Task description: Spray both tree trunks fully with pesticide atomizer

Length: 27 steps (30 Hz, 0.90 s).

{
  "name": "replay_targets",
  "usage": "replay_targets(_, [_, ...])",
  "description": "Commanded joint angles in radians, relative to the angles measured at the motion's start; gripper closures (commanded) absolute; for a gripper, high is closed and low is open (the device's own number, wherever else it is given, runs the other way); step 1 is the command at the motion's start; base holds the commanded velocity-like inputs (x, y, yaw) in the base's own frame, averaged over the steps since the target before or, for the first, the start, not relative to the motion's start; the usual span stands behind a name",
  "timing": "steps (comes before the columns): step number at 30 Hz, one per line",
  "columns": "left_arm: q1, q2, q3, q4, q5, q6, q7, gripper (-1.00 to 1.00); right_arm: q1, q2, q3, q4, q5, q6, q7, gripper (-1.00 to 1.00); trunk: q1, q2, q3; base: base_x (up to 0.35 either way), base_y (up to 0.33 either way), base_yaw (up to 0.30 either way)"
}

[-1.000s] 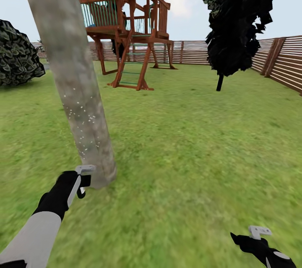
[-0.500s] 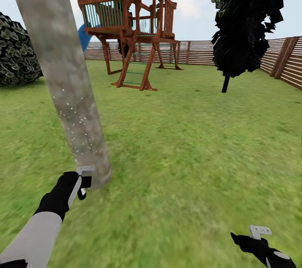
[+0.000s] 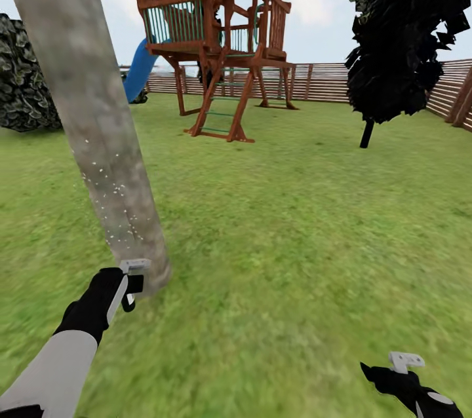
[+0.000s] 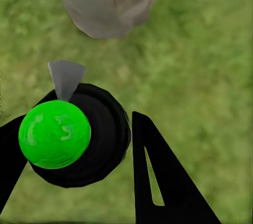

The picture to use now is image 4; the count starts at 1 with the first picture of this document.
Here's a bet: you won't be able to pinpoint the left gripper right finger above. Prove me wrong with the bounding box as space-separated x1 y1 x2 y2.
132 111 221 224

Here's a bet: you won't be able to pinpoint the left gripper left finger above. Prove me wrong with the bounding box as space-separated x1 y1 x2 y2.
0 115 28 213

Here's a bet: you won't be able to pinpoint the pesticide atomizer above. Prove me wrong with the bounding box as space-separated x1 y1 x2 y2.
18 60 133 188

